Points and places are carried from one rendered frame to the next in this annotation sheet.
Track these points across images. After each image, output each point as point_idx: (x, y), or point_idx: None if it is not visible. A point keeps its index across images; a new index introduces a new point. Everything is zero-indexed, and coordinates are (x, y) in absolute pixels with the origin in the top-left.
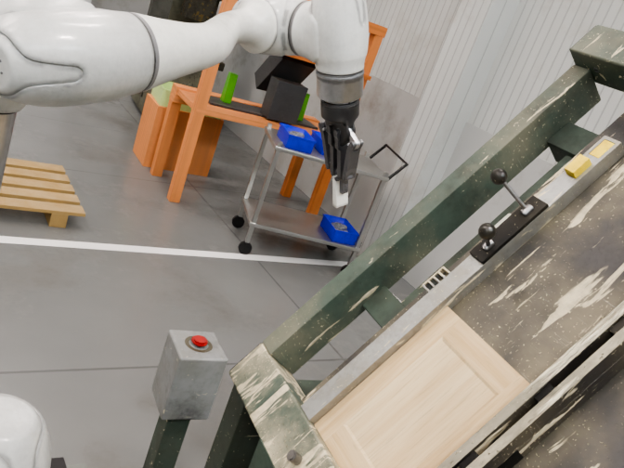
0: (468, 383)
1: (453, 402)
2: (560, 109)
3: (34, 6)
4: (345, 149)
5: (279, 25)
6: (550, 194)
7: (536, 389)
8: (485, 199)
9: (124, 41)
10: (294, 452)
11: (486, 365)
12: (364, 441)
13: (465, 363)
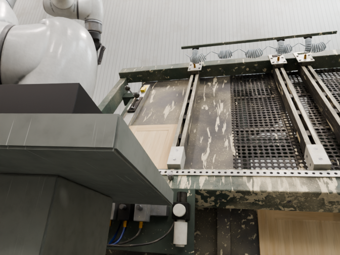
0: (156, 133)
1: (156, 138)
2: (123, 87)
3: None
4: (96, 52)
5: (73, 0)
6: (140, 96)
7: (182, 116)
8: (112, 112)
9: None
10: None
11: (158, 127)
12: None
13: (151, 131)
